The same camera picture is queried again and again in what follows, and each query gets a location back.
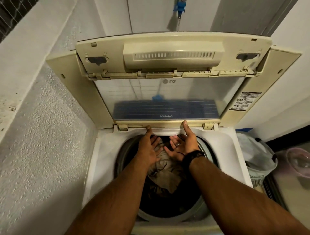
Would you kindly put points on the person's right hand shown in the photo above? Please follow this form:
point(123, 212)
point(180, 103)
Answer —
point(189, 145)

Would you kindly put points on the person's left hand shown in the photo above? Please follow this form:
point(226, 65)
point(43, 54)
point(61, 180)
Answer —
point(147, 150)

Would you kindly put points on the tan clothes piece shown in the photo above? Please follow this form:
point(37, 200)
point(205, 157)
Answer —
point(167, 172)

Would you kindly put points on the white and blue washing machine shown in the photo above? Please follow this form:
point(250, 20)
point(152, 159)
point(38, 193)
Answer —
point(104, 155)

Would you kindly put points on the washing machine glass lid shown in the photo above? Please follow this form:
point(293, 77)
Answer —
point(169, 92)

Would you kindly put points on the person's right forearm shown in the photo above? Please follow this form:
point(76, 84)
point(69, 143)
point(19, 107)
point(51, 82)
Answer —
point(230, 198)

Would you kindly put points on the person's left forearm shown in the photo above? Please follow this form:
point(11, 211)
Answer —
point(113, 201)

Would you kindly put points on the white round laundry hamper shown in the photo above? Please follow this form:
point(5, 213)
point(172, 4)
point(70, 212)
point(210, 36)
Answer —
point(256, 155)

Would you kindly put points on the black wrist band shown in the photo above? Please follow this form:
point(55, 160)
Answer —
point(191, 156)

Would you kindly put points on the black white warning sticker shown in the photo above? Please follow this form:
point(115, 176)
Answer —
point(245, 101)

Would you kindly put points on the pink plastic bucket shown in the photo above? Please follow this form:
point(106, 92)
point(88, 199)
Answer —
point(300, 162)

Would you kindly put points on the blue water tap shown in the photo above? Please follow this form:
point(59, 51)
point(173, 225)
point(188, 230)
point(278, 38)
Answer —
point(179, 6)

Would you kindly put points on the white window safety net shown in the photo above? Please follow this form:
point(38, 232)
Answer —
point(12, 14)

